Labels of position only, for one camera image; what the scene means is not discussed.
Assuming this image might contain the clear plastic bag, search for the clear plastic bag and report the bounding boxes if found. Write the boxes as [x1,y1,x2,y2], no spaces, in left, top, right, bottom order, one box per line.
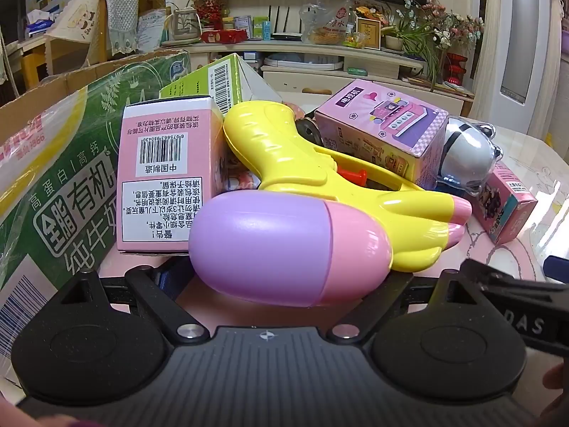
[299,0,356,45]

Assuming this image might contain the small pink cartoon box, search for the small pink cartoon box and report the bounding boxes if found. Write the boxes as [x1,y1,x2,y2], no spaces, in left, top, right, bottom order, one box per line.
[466,160,539,245]

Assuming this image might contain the pink barcode box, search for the pink barcode box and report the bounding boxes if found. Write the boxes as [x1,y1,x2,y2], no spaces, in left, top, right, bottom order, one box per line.
[116,95,228,256]

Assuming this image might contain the blue tissue box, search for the blue tissue box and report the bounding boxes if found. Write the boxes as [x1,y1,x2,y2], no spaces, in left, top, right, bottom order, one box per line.
[27,13,56,36]

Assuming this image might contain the cream tv cabinet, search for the cream tv cabinet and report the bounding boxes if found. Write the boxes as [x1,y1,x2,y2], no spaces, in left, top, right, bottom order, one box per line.
[173,36,476,118]

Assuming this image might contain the white square plant pot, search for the white square plant pot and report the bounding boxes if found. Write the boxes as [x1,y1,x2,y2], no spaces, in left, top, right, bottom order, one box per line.
[171,2,203,43]

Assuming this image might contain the green printed cardboard box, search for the green printed cardboard box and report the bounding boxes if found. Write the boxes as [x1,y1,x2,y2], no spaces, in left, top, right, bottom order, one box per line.
[0,49,193,403]

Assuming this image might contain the green white carton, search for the green white carton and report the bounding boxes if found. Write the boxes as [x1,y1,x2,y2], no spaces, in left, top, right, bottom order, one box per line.
[253,15,273,40]

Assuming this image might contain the red lantern ornament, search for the red lantern ornament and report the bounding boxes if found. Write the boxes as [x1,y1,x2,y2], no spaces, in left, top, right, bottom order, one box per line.
[446,52,465,85]

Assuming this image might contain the dark round disc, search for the dark round disc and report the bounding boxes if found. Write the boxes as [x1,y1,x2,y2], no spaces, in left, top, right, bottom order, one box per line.
[293,115,321,145]

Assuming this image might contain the beige tote bag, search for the beige tote bag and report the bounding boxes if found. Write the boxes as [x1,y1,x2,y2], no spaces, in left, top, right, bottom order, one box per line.
[55,0,110,65]

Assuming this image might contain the green white box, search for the green white box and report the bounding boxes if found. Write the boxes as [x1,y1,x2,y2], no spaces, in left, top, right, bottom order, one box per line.
[159,52,285,118]

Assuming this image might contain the white standing air conditioner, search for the white standing air conditioner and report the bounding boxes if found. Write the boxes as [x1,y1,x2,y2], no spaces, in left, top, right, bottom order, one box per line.
[471,0,552,143]

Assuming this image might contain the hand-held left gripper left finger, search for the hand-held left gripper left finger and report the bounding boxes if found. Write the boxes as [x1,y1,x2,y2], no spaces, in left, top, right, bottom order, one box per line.
[62,255,212,347]

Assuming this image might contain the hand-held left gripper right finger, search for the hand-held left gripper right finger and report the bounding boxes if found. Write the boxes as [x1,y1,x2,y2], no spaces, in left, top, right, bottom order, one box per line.
[326,269,487,347]

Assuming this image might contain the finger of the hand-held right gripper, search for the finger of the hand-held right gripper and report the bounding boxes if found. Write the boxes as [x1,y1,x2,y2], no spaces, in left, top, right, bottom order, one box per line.
[460,259,569,311]
[546,255,569,284]

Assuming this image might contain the red berry branches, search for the red berry branches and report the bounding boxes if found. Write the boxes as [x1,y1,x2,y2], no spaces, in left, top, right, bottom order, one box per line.
[191,0,229,32]

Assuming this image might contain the framed certificate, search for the framed certificate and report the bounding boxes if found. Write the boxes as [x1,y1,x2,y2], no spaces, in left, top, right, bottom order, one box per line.
[356,18,382,51]

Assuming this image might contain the yellow wooden chair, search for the yellow wooden chair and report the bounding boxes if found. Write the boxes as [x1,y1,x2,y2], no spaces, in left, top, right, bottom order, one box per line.
[22,44,58,83]

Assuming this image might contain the pink purple toy box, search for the pink purple toy box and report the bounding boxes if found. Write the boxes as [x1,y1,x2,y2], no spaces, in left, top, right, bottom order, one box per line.
[313,79,451,190]

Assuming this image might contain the white lace cloth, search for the white lace cloth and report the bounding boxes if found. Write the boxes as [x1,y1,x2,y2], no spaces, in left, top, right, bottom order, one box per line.
[100,0,139,60]

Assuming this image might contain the red gift box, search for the red gift box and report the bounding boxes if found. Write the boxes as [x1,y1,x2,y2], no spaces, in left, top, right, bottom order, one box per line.
[201,29,249,44]

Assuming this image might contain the potted green plant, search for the potted green plant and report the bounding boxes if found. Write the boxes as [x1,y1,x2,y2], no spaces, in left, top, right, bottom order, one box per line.
[382,18,445,85]

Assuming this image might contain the grey white toy figure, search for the grey white toy figure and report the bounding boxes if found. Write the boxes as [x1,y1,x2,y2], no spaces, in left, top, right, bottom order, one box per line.
[436,116,505,197]

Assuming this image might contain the yellow water gun toy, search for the yellow water gun toy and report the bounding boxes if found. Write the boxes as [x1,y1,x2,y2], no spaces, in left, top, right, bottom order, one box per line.
[189,99,473,309]

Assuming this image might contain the white round tray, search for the white round tray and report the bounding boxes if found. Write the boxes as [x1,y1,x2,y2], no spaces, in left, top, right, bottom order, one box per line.
[265,51,345,72]

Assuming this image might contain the artificial pink white flowers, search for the artificial pink white flowers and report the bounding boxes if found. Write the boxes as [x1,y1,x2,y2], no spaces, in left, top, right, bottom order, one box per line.
[402,0,485,54]

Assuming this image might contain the person's right hand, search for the person's right hand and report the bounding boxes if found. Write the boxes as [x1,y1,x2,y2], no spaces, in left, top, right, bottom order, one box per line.
[541,362,569,407]

